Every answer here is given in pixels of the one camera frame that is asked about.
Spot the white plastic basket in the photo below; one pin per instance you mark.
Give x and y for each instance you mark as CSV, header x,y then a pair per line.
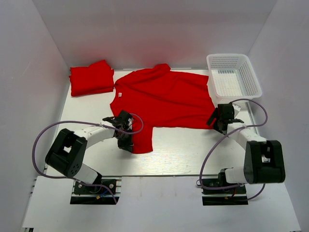
x,y
231,77

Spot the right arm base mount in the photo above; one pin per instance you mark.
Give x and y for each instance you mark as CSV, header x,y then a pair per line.
x,y
225,189

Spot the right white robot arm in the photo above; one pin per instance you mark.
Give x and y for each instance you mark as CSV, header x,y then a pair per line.
x,y
263,159

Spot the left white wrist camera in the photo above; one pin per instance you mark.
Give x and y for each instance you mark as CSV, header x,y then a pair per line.
x,y
130,120

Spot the folded red t-shirt stack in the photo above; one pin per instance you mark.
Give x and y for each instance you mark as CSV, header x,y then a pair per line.
x,y
96,78

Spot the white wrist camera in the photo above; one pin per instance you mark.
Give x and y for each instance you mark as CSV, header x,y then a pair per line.
x,y
130,120
237,109

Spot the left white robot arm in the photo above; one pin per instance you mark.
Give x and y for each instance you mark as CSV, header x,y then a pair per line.
x,y
67,152

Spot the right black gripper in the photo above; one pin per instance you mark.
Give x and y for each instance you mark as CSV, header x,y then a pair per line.
x,y
212,117

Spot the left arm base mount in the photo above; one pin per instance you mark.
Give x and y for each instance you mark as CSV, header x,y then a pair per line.
x,y
84,195

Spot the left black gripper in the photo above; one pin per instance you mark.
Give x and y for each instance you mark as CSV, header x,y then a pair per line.
x,y
127,146

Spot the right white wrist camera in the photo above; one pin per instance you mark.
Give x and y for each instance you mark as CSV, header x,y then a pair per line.
x,y
237,109

